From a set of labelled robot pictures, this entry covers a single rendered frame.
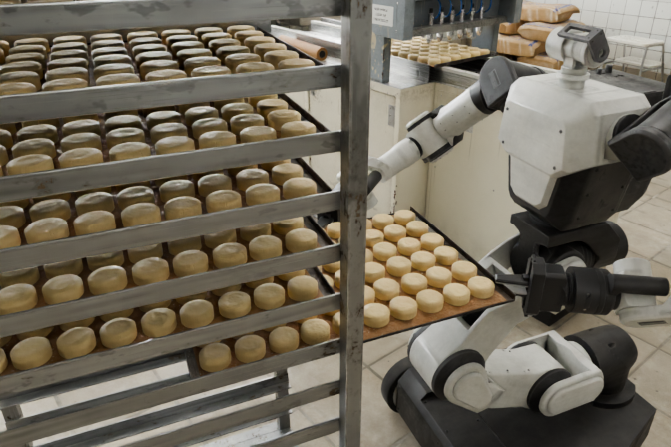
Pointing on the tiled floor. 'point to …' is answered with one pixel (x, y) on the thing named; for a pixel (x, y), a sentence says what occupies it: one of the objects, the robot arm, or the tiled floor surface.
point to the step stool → (636, 57)
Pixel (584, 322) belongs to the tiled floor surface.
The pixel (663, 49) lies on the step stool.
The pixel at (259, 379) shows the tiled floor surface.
